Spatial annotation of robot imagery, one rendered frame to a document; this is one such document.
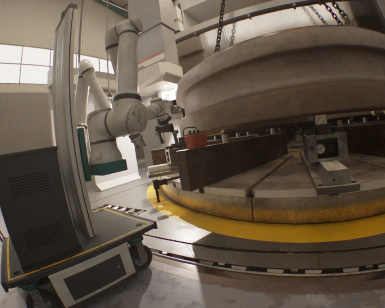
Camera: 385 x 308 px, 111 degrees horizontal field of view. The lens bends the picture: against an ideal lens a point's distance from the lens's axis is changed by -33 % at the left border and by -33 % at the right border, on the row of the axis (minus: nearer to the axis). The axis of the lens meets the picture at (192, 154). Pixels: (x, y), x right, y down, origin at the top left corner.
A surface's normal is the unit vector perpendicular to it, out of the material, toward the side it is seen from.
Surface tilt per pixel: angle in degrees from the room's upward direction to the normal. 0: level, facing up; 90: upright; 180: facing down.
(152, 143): 90
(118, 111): 80
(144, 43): 90
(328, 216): 90
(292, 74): 90
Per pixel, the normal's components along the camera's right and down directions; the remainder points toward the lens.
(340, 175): -0.46, 0.13
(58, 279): 0.77, -0.07
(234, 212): -0.67, 0.15
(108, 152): 0.55, -0.40
